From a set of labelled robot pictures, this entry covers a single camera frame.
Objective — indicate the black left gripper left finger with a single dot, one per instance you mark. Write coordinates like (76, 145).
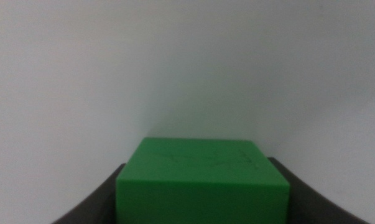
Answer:
(97, 208)

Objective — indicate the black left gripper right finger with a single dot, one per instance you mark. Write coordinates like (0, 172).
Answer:
(311, 208)

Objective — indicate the green cube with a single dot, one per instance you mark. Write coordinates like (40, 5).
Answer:
(202, 186)

